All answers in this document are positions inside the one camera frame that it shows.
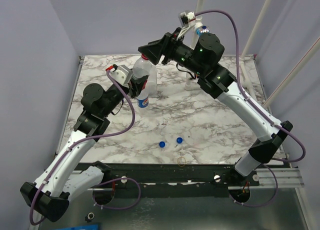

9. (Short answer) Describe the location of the large clear juice bottle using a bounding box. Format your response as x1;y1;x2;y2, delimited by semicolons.
145;66;158;98

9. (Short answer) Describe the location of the red label bottle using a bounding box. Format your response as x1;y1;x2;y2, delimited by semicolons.
132;54;153;111

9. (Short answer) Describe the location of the blue bottle cap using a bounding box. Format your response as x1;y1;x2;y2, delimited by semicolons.
159;141;166;148
176;137;183;144

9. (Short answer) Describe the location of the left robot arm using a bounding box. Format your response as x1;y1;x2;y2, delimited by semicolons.
20;76;148;226

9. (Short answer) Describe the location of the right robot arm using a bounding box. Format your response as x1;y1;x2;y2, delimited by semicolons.
138;32;293;186

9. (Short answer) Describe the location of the blue faucet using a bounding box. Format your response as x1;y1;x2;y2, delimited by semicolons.
195;25;210;36

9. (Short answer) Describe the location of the rubber band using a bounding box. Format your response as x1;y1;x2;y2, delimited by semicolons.
177;156;187;167

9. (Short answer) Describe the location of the blue box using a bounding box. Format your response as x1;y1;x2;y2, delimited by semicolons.
55;224;100;230

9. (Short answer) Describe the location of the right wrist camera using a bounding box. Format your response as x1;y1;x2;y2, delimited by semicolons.
176;11;203;40

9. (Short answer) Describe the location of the white PVC pipe frame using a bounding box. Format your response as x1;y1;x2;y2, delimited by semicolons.
190;0;271;101

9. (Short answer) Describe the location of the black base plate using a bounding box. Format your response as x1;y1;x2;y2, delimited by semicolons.
69;162;261;200

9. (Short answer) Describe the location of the aluminium rail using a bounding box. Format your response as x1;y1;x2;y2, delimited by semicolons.
39;167;305;191

